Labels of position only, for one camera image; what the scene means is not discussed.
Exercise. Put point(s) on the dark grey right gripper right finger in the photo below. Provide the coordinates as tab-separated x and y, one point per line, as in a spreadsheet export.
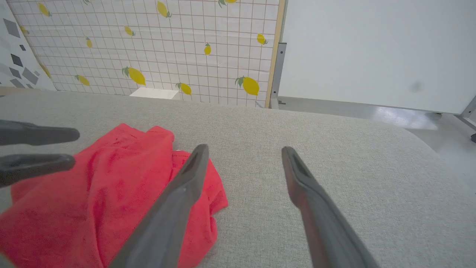
323	223

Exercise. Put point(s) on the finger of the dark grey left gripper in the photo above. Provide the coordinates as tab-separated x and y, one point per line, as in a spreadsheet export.
29	165
33	134

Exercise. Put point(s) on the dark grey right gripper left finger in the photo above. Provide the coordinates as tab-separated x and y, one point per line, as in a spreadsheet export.
167	219

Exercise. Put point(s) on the red and white garment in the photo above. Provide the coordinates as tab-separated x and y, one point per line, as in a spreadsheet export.
74	208

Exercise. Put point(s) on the grey geometric print panel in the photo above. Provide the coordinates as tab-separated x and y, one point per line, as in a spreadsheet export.
15	56

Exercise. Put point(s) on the white box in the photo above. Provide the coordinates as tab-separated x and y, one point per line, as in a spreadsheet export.
154	93

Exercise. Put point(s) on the lemon print partition screen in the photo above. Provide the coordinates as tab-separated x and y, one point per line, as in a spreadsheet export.
167	56

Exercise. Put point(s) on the grey metal screen stand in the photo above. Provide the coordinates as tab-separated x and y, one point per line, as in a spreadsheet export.
278	70

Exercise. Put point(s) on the grey metal panel leg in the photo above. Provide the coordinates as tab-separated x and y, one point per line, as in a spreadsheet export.
468	113

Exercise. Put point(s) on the white partition panel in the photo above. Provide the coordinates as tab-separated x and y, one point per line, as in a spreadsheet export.
372	48

